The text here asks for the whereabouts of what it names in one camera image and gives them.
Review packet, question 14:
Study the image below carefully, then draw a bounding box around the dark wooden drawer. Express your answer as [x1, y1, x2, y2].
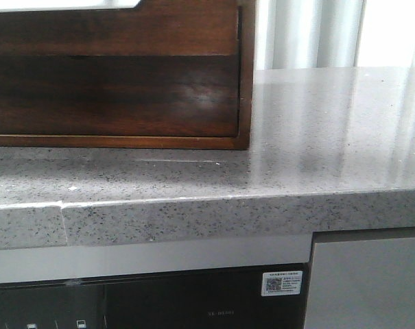
[0, 7, 243, 138]

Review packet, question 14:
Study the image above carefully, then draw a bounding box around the dark wooden drawer box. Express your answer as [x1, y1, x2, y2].
[0, 0, 259, 151]

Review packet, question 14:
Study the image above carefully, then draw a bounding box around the white QR code sticker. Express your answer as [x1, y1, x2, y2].
[261, 271, 303, 297]

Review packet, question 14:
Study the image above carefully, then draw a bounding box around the black built-in appliance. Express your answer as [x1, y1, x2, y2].
[0, 263, 309, 328]

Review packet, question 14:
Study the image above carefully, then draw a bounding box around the white curtain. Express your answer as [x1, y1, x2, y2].
[255, 1, 415, 70]

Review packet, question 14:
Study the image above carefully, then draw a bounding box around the grey cabinet door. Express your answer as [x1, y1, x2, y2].
[305, 237, 415, 328]

